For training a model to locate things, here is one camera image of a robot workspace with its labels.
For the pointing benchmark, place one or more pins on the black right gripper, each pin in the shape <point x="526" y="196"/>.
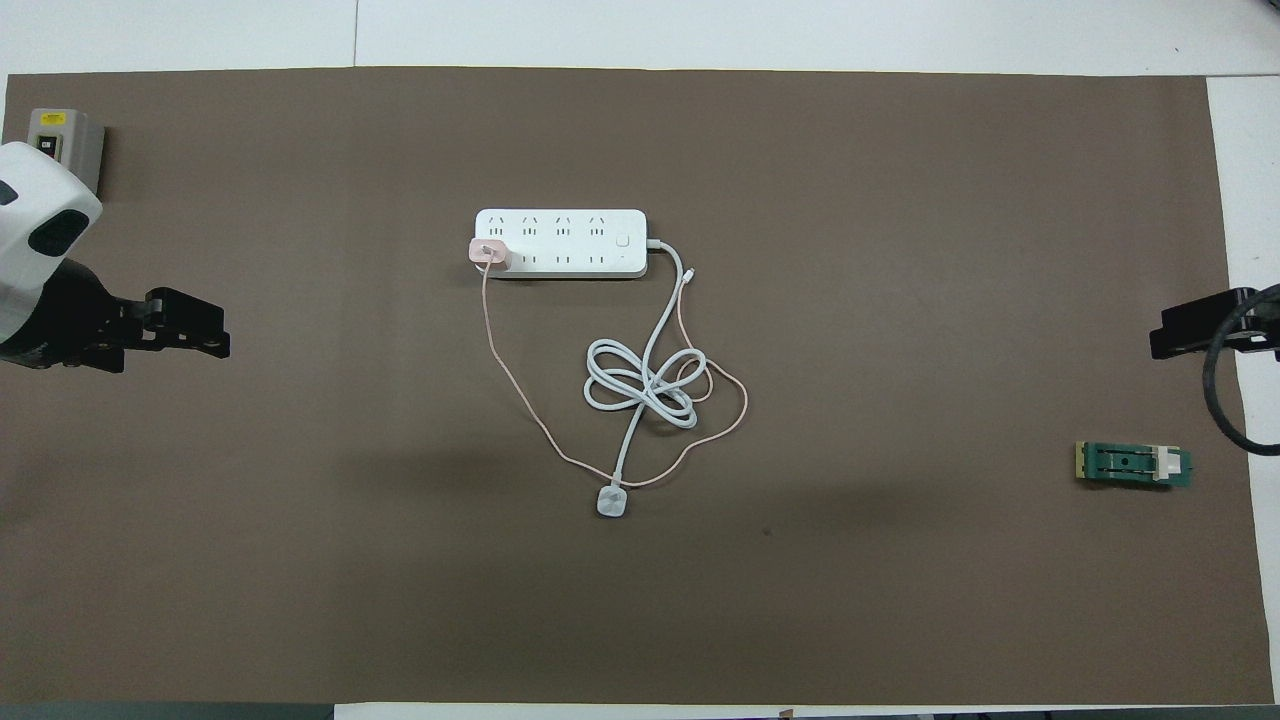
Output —
<point x="1262" y="325"/>

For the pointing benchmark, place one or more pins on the pink charger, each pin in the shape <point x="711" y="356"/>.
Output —
<point x="489" y="251"/>

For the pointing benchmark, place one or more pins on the grey button control box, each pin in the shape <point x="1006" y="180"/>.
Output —
<point x="65" y="150"/>

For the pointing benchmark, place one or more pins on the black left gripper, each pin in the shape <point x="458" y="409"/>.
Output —
<point x="85" y="330"/>

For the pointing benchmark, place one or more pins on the green knife switch yellow base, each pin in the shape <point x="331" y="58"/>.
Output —
<point x="1130" y="464"/>

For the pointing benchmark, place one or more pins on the brown table mat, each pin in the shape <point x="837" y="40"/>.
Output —
<point x="900" y="300"/>

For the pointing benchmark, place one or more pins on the white power strip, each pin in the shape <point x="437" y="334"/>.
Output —
<point x="570" y="240"/>

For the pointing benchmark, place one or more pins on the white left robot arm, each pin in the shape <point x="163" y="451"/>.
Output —
<point x="40" y="200"/>

